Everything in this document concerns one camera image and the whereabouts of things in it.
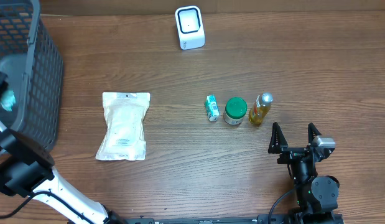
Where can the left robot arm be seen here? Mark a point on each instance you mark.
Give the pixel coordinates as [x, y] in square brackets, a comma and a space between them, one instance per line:
[30, 172]

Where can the yellow oil bottle silver cap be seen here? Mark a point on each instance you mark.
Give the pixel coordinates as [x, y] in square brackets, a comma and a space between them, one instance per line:
[260, 108]

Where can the teal tissue pack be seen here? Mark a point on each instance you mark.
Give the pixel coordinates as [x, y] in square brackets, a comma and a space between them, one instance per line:
[8, 100]

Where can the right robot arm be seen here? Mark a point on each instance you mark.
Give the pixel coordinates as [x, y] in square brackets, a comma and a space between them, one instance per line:
[316, 195]

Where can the green lid white jar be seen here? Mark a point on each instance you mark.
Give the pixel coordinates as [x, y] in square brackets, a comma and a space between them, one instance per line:
[235, 110]

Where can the white orange snack packet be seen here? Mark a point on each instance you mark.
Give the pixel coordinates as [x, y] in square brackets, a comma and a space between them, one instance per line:
[124, 114]

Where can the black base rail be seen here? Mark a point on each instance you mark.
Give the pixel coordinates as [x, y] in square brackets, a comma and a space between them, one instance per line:
[260, 219]

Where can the white barcode scanner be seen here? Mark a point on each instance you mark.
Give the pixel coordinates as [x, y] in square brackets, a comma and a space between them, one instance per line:
[190, 27]

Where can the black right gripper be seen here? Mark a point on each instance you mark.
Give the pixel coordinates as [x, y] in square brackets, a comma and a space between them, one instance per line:
[278, 145]

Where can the dark grey plastic mesh basket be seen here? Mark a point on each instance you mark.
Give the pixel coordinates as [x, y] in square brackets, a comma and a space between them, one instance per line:
[34, 68]

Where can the small teal packet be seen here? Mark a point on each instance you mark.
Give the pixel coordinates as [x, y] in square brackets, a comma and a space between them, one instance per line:
[212, 108]

